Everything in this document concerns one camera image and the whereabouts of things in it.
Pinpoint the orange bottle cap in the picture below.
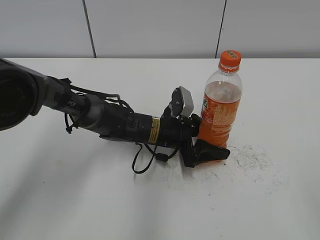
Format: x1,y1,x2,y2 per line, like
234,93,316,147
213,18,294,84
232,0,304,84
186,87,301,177
219,50,242,72

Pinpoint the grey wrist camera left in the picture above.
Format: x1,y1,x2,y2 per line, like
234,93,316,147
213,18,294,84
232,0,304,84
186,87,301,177
168,86,194,118

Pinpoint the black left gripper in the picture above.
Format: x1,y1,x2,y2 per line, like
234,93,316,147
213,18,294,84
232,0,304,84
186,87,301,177
177,113,231,167

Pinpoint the black cable loop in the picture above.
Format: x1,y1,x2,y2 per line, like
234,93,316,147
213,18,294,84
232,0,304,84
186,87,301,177
131,141,181,174

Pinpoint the orange drink plastic bottle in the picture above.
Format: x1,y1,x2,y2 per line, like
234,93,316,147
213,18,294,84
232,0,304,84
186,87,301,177
198,66,243,148

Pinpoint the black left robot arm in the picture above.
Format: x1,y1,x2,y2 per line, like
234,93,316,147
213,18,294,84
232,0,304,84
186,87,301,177
0,59,230,168

